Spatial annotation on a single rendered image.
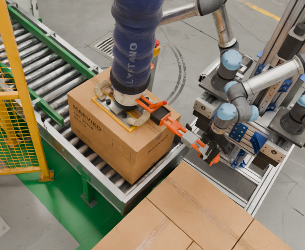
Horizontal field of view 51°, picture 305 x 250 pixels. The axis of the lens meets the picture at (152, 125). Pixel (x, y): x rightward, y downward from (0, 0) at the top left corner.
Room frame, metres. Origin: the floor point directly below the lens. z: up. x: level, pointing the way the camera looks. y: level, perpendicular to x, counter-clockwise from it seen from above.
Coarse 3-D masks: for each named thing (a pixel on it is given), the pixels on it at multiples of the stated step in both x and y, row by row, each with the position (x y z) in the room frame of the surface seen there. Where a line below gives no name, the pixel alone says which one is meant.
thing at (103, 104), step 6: (96, 96) 1.29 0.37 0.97; (108, 96) 1.31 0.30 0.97; (96, 102) 1.25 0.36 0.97; (102, 102) 1.25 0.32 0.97; (108, 102) 1.24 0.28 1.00; (102, 108) 1.21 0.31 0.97; (108, 108) 1.22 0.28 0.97; (108, 114) 1.18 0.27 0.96; (114, 114) 1.18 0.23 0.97; (120, 114) 1.19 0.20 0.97; (126, 114) 1.18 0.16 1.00; (120, 120) 1.15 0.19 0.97; (126, 120) 1.16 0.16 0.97; (126, 126) 1.11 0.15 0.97; (132, 126) 1.12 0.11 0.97; (138, 126) 1.14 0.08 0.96
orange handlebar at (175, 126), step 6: (108, 78) 1.35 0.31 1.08; (138, 102) 1.21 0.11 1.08; (150, 102) 1.23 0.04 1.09; (144, 108) 1.19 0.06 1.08; (168, 120) 1.14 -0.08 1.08; (168, 126) 1.09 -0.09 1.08; (174, 126) 1.09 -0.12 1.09; (180, 126) 1.10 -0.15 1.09; (174, 132) 1.06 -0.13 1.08; (192, 144) 1.00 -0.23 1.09; (204, 144) 1.01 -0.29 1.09; (198, 150) 0.97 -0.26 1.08; (216, 162) 0.92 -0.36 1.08
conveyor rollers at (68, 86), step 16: (16, 32) 2.21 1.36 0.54; (0, 48) 1.97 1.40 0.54; (32, 48) 2.04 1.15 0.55; (48, 48) 2.08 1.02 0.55; (32, 64) 1.85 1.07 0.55; (48, 64) 1.89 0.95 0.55; (48, 80) 1.74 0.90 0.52; (64, 80) 1.77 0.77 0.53; (80, 80) 1.80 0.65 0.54; (48, 96) 1.56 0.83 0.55; (64, 96) 1.59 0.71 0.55; (64, 112) 1.45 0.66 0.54; (176, 144) 1.37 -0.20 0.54; (160, 160) 1.20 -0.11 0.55; (112, 176) 1.01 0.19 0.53; (144, 176) 1.05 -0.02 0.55; (128, 192) 0.91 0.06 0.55
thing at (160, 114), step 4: (156, 108) 1.18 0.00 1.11; (160, 108) 1.19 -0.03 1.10; (164, 108) 1.20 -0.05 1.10; (152, 112) 1.15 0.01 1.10; (156, 112) 1.16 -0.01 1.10; (160, 112) 1.17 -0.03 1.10; (164, 112) 1.17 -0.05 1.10; (168, 112) 1.18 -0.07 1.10; (152, 116) 1.13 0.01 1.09; (156, 116) 1.13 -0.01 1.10; (160, 116) 1.14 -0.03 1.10; (164, 116) 1.14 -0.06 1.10; (168, 116) 1.15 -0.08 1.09; (152, 120) 1.12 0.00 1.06; (156, 120) 1.11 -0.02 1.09; (160, 120) 1.11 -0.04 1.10; (156, 124) 1.11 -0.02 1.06; (160, 124) 1.10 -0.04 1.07
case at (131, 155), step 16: (96, 80) 1.44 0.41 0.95; (80, 96) 1.28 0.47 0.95; (112, 96) 1.34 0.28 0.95; (80, 112) 1.22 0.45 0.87; (96, 112) 1.19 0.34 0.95; (176, 112) 1.32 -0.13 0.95; (80, 128) 1.23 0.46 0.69; (96, 128) 1.14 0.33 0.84; (112, 128) 1.09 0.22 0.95; (144, 128) 1.14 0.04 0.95; (160, 128) 1.17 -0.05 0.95; (96, 144) 1.14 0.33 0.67; (112, 144) 1.07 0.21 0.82; (128, 144) 1.01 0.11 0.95; (144, 144) 1.03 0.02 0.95; (160, 144) 1.17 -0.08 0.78; (112, 160) 1.06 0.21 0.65; (128, 160) 1.00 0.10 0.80; (144, 160) 1.04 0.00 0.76; (128, 176) 0.99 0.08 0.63
